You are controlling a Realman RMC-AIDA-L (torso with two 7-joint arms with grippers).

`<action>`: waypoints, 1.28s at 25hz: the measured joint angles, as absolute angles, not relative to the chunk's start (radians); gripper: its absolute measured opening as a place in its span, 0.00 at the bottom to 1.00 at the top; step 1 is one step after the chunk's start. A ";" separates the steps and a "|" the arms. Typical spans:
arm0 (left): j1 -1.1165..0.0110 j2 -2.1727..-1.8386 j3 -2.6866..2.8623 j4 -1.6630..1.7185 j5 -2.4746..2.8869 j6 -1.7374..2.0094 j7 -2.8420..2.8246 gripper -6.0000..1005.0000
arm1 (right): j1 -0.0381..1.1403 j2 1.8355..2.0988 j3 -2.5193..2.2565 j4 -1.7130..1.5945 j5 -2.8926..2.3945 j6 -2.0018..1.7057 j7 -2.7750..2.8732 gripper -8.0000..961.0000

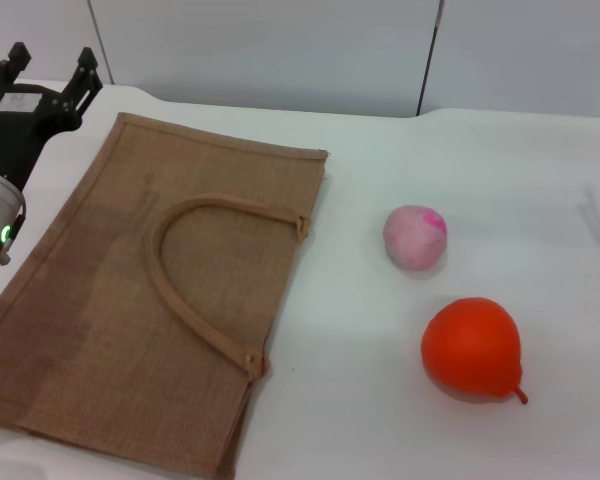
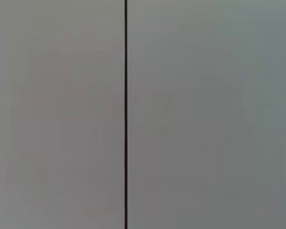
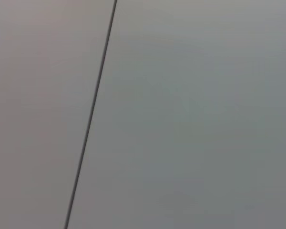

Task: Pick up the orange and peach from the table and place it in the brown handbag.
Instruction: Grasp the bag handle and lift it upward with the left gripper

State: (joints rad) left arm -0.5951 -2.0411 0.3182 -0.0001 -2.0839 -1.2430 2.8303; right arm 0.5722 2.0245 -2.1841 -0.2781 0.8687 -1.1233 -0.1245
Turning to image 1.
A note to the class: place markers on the pink peach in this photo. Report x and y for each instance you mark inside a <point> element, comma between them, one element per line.
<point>414,240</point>

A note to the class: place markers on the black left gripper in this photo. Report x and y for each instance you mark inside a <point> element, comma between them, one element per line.
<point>15,135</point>

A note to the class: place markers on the brown jute handbag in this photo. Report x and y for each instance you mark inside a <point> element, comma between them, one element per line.
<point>130,300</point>

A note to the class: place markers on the orange fruit with stem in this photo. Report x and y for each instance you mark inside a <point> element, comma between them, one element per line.
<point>470,350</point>

